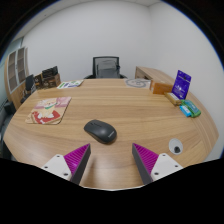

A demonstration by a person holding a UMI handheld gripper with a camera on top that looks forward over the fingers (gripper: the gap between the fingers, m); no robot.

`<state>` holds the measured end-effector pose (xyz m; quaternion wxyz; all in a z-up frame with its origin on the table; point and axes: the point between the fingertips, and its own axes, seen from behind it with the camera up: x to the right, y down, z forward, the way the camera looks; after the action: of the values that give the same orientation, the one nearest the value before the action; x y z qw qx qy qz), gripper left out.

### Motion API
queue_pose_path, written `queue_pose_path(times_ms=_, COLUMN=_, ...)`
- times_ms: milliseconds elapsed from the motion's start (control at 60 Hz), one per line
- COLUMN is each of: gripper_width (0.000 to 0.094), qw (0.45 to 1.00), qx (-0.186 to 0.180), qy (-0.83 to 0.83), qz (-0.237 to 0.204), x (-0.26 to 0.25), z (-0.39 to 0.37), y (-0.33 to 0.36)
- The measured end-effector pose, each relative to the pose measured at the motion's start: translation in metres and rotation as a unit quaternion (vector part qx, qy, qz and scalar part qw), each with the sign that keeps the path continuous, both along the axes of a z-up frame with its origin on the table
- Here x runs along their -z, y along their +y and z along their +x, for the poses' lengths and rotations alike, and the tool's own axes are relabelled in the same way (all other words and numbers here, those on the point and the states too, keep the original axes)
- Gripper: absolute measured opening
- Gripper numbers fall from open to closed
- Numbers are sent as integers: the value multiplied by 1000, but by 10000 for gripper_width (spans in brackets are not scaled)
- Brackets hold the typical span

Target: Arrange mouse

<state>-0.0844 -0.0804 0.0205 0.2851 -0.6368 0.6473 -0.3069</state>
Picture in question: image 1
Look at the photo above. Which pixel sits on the blue small box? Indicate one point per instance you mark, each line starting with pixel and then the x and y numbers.
pixel 185 111

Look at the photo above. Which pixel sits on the tan small box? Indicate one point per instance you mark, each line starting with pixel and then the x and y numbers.
pixel 172 98

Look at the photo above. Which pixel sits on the black box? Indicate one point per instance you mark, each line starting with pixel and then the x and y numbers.
pixel 50 71

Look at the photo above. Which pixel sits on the green small box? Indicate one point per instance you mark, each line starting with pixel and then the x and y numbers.
pixel 193 108

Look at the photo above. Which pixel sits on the purple package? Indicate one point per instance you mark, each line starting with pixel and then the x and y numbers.
pixel 181 84

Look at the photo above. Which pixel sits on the black computer mouse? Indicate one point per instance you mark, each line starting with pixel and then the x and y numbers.
pixel 100 131

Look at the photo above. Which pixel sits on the black leather seat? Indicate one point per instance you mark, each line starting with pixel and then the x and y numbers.
pixel 5 123

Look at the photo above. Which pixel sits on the cartoon print mouse pad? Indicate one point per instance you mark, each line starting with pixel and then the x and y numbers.
pixel 49 110

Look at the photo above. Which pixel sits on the wooden side desk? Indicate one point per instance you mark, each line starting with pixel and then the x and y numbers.
pixel 148 72

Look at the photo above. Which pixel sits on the black mesh office chair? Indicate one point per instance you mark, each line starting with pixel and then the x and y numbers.
pixel 94 66

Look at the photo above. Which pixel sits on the black visitor chair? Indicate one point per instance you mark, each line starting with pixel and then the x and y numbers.
pixel 29 83

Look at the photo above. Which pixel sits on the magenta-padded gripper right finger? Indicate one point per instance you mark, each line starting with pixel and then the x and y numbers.
pixel 146 158

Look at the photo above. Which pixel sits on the small brown cardboard box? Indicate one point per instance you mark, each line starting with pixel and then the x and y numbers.
pixel 38 81

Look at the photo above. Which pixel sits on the orange-brown box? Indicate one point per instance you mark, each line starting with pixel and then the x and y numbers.
pixel 160 88

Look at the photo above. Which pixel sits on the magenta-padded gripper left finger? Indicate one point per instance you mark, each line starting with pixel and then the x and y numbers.
pixel 77 158

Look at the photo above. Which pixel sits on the white printed leaflet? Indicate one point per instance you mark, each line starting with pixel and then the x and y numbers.
pixel 70 84

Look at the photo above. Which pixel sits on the wooden shelf unit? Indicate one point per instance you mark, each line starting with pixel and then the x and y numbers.
pixel 15 70

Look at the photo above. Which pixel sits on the large brown cardboard box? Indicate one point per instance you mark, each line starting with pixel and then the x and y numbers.
pixel 52 81

